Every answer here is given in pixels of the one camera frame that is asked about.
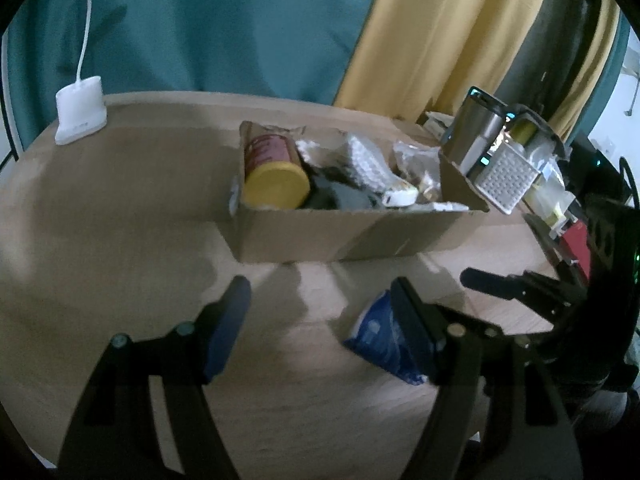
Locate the cardboard box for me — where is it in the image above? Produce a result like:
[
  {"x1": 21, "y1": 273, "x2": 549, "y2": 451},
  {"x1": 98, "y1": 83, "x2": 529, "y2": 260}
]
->
[{"x1": 227, "y1": 120, "x2": 492, "y2": 265}]

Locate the crumpled clear plastic bag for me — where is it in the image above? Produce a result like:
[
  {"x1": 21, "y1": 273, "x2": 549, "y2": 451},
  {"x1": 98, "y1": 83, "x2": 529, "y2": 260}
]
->
[{"x1": 524, "y1": 149, "x2": 581, "y2": 231}]

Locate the white plastic basket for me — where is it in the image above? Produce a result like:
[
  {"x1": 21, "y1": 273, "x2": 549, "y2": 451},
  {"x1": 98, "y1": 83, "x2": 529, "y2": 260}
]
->
[{"x1": 474, "y1": 142, "x2": 544, "y2": 216}]

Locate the yellow canister with red label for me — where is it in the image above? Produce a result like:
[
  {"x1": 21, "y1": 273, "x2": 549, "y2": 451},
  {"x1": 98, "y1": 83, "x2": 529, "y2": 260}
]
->
[{"x1": 242, "y1": 132, "x2": 312, "y2": 210}]

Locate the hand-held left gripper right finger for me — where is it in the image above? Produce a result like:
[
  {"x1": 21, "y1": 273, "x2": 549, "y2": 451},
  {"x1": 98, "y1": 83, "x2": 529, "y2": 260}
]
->
[{"x1": 389, "y1": 276, "x2": 584, "y2": 480}]

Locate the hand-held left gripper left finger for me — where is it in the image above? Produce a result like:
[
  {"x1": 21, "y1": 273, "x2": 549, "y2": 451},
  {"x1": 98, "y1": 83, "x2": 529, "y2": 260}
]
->
[{"x1": 56, "y1": 275, "x2": 252, "y2": 480}]

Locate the clear plastic bag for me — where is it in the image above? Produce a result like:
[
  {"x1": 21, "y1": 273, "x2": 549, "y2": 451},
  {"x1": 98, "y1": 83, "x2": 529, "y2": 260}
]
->
[
  {"x1": 524, "y1": 149, "x2": 581, "y2": 231},
  {"x1": 392, "y1": 139, "x2": 444, "y2": 204}
]

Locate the white charger with cable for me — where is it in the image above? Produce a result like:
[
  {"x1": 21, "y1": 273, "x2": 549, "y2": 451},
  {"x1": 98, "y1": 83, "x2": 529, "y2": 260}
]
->
[{"x1": 42, "y1": 0, "x2": 109, "y2": 146}]

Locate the small white box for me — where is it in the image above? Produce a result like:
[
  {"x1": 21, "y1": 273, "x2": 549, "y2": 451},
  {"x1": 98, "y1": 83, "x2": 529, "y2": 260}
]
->
[{"x1": 424, "y1": 109, "x2": 454, "y2": 139}]

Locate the grey sock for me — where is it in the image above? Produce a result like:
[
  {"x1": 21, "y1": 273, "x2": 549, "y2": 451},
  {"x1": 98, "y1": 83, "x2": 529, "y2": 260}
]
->
[{"x1": 302, "y1": 162, "x2": 384, "y2": 211}]

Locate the teal curtain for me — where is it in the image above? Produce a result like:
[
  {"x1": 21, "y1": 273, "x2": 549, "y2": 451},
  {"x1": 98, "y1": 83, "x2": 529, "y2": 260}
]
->
[{"x1": 7, "y1": 0, "x2": 387, "y2": 107}]

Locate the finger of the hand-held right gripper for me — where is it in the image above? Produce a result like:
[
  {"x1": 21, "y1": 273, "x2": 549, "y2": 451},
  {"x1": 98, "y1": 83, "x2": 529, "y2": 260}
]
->
[{"x1": 459, "y1": 266, "x2": 589, "y2": 324}]

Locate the yellow curtain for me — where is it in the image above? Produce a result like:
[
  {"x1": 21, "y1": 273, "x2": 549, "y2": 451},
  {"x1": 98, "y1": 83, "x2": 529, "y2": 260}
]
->
[{"x1": 332, "y1": 0, "x2": 621, "y2": 142}]

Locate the blue packet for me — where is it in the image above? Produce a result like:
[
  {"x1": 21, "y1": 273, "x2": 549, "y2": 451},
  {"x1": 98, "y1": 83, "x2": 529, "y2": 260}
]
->
[{"x1": 342, "y1": 290, "x2": 437, "y2": 386}]

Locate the steel tumbler with black lid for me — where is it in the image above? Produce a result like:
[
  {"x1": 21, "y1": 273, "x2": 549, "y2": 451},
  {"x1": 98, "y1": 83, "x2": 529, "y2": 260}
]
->
[{"x1": 439, "y1": 87, "x2": 509, "y2": 174}]

